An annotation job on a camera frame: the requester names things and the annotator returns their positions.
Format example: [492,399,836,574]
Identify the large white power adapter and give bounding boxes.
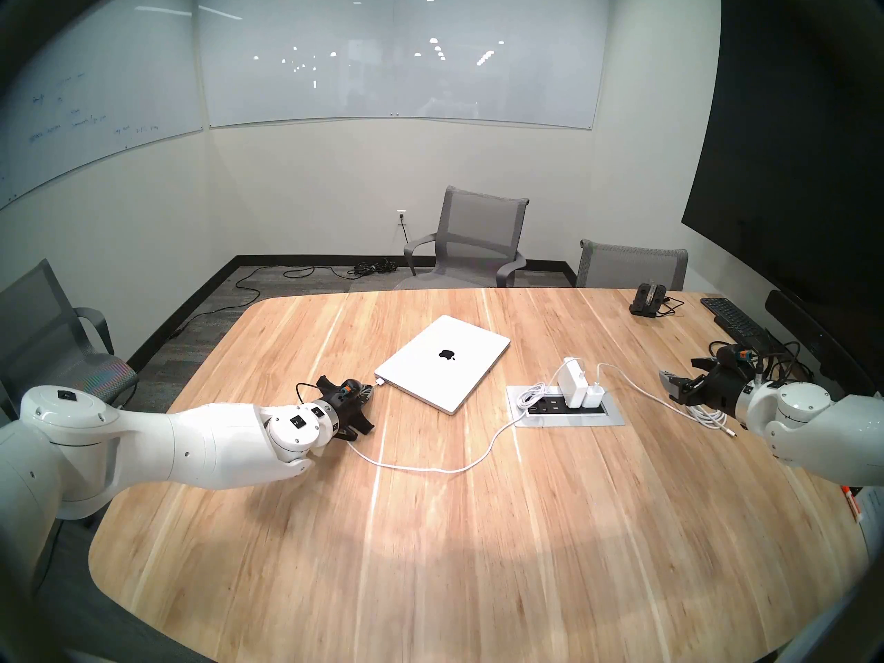
[561,356,588,407]

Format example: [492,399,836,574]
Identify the grey mesh armchair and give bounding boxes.
[394,185,531,290]

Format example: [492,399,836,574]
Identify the large clean glass whiteboard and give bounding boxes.
[197,0,612,131]

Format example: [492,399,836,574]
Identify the white MagSafe charging cable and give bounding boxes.
[345,360,574,475]

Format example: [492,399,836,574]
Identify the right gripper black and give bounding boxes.
[660,356,751,417]

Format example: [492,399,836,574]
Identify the large black TV screen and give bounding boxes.
[680,0,884,324]

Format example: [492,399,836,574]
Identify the black keyboard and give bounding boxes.
[700,297,774,352]

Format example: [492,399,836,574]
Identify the black coiled cable bundle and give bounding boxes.
[345,256,401,278]

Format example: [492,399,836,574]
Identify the grey table power outlet box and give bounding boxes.
[506,384,626,428]

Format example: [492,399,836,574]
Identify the dark grey office chair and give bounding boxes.
[0,258,139,421]

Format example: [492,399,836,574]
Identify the black controller charging dock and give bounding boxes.
[628,282,669,318]

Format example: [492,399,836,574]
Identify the silver MacBook laptop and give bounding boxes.
[375,315,512,416]

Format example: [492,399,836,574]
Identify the long black floor cable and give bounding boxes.
[166,263,360,341]

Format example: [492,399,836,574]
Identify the white printed paper sheet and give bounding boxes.
[856,490,884,541]

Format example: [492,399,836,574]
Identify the grey mesh chair without arms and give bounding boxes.
[575,239,689,291]

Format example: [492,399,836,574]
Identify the white USB cable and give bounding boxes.
[593,363,738,438]

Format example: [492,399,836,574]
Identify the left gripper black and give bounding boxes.
[315,375,378,442]

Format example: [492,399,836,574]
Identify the black tangled cables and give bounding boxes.
[711,336,814,386]

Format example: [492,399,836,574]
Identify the glass whiteboard with writing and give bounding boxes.
[0,0,208,210]

